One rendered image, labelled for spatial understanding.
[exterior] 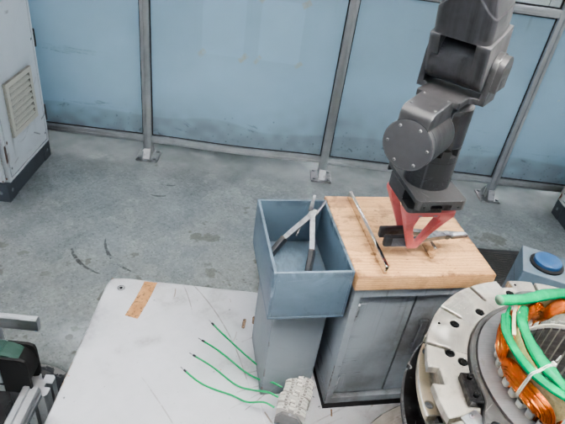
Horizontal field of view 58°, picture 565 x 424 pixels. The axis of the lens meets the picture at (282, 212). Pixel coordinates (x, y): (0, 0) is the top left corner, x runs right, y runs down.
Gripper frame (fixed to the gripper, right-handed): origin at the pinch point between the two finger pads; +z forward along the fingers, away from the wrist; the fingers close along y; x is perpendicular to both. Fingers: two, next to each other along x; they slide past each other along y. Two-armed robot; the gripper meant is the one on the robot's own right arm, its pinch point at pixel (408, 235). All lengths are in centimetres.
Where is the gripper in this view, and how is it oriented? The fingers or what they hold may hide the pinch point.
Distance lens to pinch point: 71.8
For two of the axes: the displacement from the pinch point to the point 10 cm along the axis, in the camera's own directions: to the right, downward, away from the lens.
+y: 1.8, 5.8, -8.0
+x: 9.8, -0.2, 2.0
